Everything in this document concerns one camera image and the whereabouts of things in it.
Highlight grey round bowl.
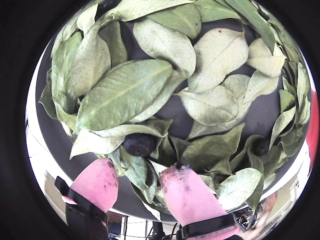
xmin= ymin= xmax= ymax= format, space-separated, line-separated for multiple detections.
xmin=34 ymin=0 xmax=313 ymax=224

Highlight pink-tipped gripper finger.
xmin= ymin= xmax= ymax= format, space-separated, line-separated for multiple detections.
xmin=159 ymin=164 xmax=240 ymax=240
xmin=54 ymin=158 xmax=120 ymax=240

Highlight red collapsible cup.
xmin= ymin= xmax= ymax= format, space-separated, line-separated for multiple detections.
xmin=306 ymin=93 xmax=320 ymax=173

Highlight green leaf pile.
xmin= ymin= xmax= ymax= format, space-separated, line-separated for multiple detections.
xmin=38 ymin=0 xmax=312 ymax=221

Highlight large dark green leaf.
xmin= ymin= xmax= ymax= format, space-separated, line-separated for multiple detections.
xmin=224 ymin=0 xmax=277 ymax=55

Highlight black tangled cables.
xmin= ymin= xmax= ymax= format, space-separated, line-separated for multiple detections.
xmin=109 ymin=216 xmax=181 ymax=240

